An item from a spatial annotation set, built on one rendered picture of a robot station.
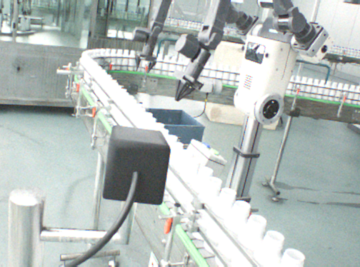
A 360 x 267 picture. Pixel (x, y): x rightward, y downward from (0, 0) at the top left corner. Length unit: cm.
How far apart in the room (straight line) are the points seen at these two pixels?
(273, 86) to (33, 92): 356
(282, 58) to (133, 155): 152
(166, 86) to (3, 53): 224
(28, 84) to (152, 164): 456
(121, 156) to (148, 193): 3
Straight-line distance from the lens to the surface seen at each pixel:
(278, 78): 177
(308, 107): 361
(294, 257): 79
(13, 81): 479
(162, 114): 235
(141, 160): 27
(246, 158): 191
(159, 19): 188
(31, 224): 35
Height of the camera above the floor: 156
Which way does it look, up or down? 17 degrees down
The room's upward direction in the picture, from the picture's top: 9 degrees clockwise
